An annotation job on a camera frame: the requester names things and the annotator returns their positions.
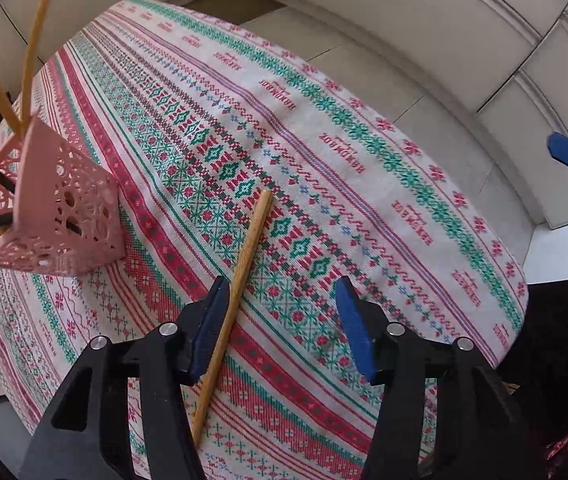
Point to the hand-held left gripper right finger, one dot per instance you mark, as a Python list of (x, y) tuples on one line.
[(356, 332)]

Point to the olive floor mat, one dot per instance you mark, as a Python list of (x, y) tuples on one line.
[(234, 5)]

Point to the person's black printed clothing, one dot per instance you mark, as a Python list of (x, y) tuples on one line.
[(554, 350)]

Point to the white cabinet with drawers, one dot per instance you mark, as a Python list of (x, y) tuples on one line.
[(464, 35)]

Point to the striped patterned tablecloth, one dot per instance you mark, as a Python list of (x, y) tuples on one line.
[(314, 170)]

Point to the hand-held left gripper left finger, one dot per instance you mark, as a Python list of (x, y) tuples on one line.
[(209, 332)]

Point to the pink perforated utensil holder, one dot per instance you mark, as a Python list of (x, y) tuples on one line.
[(64, 210)]

